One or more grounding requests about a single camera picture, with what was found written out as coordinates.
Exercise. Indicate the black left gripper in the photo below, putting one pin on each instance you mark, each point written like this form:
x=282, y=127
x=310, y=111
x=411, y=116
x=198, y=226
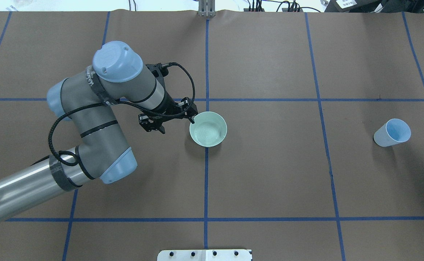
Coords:
x=169, y=107

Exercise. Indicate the mint green bowl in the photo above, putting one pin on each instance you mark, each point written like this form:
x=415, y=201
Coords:
x=209, y=129

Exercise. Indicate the light blue plastic cup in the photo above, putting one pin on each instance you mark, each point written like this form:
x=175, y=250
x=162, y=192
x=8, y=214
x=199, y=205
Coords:
x=394, y=131

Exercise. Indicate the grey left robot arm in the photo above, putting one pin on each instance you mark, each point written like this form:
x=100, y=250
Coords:
x=54, y=146

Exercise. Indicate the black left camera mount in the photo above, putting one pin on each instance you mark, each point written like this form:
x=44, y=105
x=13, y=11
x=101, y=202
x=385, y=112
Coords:
x=159, y=70

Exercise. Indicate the aluminium profile post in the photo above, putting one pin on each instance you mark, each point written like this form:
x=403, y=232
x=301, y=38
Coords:
x=206, y=8

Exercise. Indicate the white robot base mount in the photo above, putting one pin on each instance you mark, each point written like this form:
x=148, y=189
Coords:
x=205, y=255

